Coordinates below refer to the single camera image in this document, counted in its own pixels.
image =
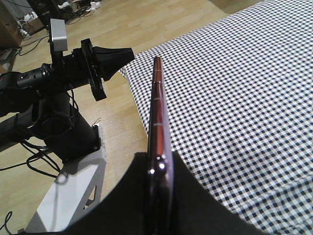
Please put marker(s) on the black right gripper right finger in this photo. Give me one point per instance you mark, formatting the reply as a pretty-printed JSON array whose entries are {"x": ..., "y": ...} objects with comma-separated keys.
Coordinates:
[{"x": 196, "y": 212}]

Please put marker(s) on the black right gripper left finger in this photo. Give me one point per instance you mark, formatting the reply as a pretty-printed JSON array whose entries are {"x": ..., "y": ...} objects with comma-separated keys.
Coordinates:
[{"x": 121, "y": 211}]

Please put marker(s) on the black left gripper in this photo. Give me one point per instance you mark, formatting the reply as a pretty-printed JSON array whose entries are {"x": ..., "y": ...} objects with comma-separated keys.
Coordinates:
[{"x": 81, "y": 68}]

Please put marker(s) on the black foldable smartphone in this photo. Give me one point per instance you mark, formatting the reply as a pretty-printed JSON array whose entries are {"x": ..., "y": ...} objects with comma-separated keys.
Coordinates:
[{"x": 160, "y": 178}]

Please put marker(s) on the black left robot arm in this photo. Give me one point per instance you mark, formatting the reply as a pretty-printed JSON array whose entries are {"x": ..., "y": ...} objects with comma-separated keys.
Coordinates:
[{"x": 39, "y": 100}]

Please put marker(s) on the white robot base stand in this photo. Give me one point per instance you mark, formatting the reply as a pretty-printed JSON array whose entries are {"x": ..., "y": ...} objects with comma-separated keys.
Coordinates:
[{"x": 75, "y": 192}]

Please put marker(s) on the black white checkered bedsheet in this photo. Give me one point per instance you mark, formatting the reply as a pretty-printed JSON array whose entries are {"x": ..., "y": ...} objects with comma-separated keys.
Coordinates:
[{"x": 240, "y": 105}]

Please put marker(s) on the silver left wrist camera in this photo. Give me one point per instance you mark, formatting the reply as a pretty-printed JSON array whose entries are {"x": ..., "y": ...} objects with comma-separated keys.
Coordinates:
[{"x": 58, "y": 34}]

